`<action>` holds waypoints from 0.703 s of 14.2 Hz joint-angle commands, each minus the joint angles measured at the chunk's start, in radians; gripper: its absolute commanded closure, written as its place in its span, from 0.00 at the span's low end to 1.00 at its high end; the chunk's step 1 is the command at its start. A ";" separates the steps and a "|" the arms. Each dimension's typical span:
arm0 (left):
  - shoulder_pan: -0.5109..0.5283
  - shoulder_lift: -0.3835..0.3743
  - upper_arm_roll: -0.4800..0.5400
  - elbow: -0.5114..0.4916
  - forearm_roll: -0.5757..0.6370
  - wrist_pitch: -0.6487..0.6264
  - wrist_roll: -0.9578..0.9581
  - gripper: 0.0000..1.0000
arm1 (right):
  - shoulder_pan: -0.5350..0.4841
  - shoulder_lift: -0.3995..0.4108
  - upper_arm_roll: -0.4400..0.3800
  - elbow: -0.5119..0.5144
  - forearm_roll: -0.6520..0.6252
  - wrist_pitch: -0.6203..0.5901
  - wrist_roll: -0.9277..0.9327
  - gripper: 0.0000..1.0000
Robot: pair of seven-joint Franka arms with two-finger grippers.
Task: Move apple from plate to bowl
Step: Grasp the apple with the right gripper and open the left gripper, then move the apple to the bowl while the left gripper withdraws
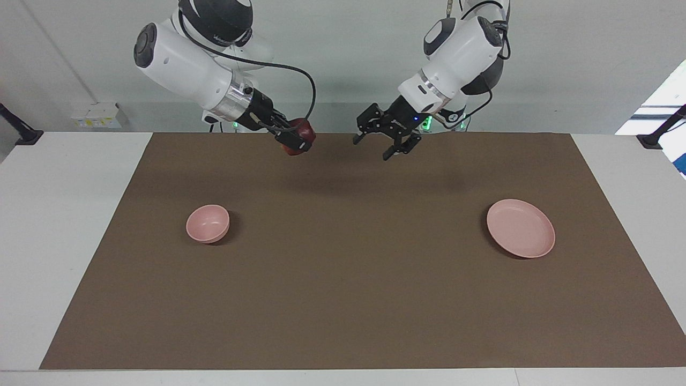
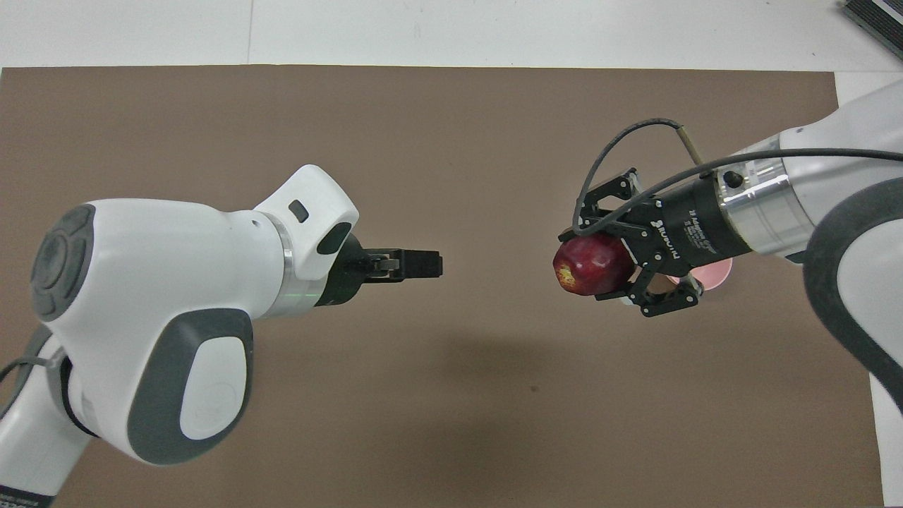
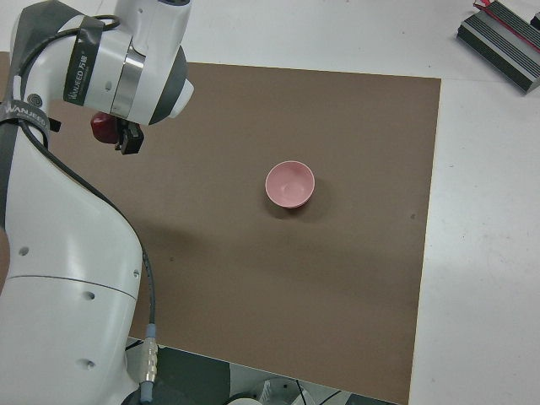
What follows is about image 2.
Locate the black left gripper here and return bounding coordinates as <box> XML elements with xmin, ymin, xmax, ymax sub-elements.
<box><xmin>314</xmin><ymin>233</ymin><xmax>444</xmax><ymax>308</ymax></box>

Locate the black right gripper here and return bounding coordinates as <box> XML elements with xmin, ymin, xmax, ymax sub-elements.
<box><xmin>559</xmin><ymin>167</ymin><xmax>753</xmax><ymax>318</ymax></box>

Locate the dark red apple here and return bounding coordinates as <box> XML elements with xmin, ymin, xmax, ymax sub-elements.
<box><xmin>553</xmin><ymin>234</ymin><xmax>637</xmax><ymax>298</ymax></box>

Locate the pink bowl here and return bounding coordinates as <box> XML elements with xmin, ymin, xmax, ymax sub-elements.
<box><xmin>665</xmin><ymin>257</ymin><xmax>735</xmax><ymax>291</ymax></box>

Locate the brown table mat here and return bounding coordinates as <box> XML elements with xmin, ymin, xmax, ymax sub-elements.
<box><xmin>0</xmin><ymin>65</ymin><xmax>884</xmax><ymax>508</ymax></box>

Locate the black ribbed device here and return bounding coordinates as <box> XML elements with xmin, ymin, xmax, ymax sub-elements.
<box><xmin>843</xmin><ymin>0</ymin><xmax>903</xmax><ymax>44</ymax></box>

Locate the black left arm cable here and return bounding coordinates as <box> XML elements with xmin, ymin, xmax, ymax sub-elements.
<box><xmin>0</xmin><ymin>351</ymin><xmax>56</xmax><ymax>418</ymax></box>

